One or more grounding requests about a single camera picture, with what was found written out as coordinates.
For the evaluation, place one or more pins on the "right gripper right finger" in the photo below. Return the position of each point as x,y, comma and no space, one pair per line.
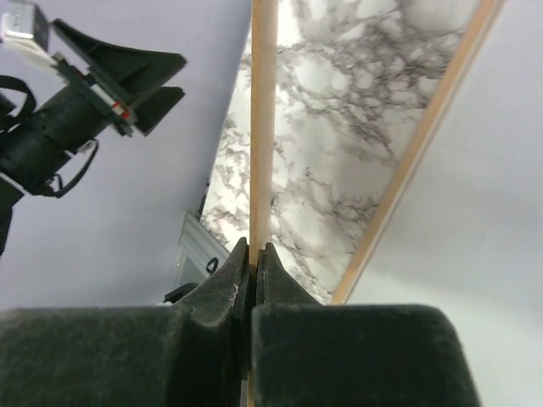
307,354

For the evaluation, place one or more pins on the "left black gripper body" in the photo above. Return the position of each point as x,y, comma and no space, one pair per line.
36,144

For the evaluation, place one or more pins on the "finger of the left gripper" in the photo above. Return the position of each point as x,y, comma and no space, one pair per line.
154,109
139,74

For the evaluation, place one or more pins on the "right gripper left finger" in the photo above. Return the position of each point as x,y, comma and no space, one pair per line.
185,354

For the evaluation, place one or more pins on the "wooden picture frame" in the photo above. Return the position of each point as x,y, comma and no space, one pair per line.
263,43

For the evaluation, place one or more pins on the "aluminium rail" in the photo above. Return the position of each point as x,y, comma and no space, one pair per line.
199,254

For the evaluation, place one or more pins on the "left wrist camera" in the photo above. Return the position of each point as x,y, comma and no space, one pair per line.
25,30

